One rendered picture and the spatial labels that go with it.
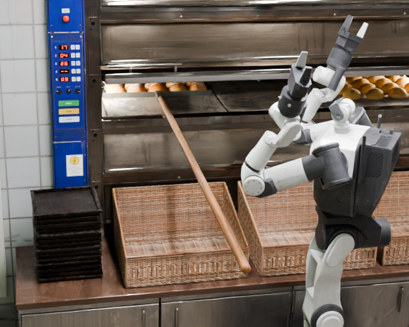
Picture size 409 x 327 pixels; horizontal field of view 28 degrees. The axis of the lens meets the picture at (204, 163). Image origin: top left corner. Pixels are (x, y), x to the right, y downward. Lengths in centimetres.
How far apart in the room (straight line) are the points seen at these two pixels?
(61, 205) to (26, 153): 35
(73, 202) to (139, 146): 45
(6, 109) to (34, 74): 20
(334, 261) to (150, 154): 112
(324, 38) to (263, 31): 30
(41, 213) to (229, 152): 97
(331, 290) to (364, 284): 56
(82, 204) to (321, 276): 109
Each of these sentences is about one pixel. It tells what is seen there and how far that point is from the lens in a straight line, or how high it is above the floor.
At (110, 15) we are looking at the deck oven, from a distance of 365.
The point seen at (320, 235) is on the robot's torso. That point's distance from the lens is 321.
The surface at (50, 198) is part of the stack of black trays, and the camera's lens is 366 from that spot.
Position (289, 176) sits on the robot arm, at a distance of 287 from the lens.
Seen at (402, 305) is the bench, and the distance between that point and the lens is 398.
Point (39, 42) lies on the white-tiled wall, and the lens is 365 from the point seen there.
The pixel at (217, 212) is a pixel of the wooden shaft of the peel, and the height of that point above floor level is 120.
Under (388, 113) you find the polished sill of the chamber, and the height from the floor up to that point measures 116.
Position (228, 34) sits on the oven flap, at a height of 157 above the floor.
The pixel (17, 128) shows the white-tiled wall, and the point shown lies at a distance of 376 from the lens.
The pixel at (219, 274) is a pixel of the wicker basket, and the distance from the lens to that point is 363.
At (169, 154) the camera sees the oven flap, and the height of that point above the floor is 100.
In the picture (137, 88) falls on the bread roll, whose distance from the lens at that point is 411.
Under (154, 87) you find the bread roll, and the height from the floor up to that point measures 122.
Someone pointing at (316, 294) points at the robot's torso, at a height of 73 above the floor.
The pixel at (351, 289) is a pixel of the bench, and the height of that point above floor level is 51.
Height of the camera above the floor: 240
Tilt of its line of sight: 22 degrees down
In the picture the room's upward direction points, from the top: 2 degrees clockwise
